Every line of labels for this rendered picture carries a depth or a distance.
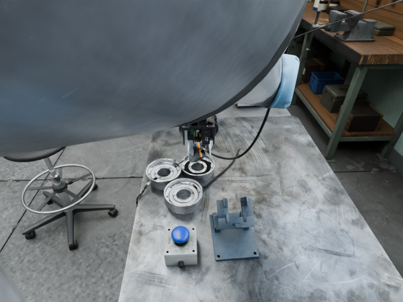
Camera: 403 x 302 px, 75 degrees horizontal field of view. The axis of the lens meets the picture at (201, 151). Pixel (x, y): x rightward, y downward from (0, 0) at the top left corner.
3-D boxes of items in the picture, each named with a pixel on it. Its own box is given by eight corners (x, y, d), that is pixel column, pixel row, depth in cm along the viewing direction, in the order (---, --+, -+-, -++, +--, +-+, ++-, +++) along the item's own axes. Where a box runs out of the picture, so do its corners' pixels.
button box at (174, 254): (167, 238, 64) (165, 226, 61) (196, 237, 64) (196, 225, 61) (165, 271, 57) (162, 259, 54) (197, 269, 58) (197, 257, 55)
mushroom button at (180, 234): (173, 237, 61) (171, 224, 58) (189, 237, 61) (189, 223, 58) (171, 253, 58) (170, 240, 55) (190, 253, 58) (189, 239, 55)
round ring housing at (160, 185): (168, 163, 86) (167, 153, 84) (189, 180, 80) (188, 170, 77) (140, 178, 80) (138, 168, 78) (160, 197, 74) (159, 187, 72)
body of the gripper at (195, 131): (182, 147, 60) (178, 103, 51) (183, 123, 66) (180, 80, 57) (215, 146, 60) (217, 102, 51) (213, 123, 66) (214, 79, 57)
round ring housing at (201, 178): (205, 159, 88) (206, 150, 85) (220, 180, 80) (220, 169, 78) (176, 168, 84) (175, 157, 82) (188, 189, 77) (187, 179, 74)
